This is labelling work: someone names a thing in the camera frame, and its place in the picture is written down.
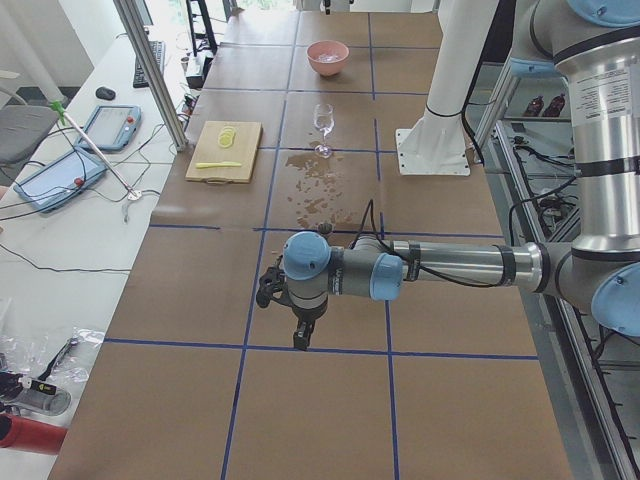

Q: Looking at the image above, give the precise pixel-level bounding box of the yellow plastic knife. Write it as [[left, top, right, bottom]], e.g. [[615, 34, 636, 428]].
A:
[[195, 161, 243, 169]]

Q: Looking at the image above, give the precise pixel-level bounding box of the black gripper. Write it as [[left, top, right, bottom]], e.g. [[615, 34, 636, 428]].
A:
[[292, 300, 328, 350]]

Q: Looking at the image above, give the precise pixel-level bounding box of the aluminium frame post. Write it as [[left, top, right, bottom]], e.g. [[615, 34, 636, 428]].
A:
[[113, 0, 188, 152]]

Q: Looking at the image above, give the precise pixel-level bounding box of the blue teach pendant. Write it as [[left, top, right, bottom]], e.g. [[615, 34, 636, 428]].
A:
[[13, 148, 106, 213], [82, 105, 142, 152]]

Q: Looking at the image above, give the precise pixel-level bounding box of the black keyboard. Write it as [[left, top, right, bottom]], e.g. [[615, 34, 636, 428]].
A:
[[132, 40, 167, 90]]

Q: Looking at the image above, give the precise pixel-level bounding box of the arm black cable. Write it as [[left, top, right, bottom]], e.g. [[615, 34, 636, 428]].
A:
[[349, 198, 516, 289]]

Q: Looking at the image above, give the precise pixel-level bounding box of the clear wine glass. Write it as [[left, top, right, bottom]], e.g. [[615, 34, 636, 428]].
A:
[[313, 103, 334, 158]]

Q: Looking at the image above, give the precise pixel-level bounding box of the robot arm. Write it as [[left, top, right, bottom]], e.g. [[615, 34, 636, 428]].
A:
[[276, 1, 639, 350]]

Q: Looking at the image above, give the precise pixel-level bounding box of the black computer mouse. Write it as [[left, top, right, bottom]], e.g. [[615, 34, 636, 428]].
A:
[[95, 86, 116, 101]]

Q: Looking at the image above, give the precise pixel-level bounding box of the grey office chair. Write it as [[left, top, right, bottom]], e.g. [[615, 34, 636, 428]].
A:
[[1, 87, 58, 166]]

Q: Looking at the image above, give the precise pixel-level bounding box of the ice cubes pile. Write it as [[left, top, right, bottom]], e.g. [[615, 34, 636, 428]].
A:
[[315, 52, 341, 64]]

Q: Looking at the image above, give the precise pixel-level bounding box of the red cylinder bottle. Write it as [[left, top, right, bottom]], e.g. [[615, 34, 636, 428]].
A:
[[1, 414, 68, 455]]

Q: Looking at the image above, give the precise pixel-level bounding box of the bamboo cutting board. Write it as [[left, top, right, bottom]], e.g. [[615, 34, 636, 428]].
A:
[[185, 121, 262, 183]]

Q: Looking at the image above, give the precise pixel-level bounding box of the near blue teach pendant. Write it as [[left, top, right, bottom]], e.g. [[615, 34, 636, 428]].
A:
[[13, 148, 106, 213]]

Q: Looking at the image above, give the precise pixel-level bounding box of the far blue teach pendant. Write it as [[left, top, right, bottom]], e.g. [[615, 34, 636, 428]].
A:
[[82, 105, 142, 152]]

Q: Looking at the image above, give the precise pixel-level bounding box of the metal rod with green clip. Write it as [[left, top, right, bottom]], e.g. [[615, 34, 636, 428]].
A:
[[49, 101, 142, 201]]

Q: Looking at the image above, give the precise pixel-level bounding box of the clear plastic bag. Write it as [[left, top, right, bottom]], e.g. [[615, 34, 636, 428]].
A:
[[1, 327, 105, 386]]

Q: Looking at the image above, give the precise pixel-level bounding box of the white camera mast with base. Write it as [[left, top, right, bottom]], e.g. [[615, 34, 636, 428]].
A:
[[396, 0, 499, 176]]

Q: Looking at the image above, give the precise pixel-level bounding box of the pink bowl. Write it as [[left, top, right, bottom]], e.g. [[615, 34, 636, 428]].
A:
[[306, 40, 350, 77]]

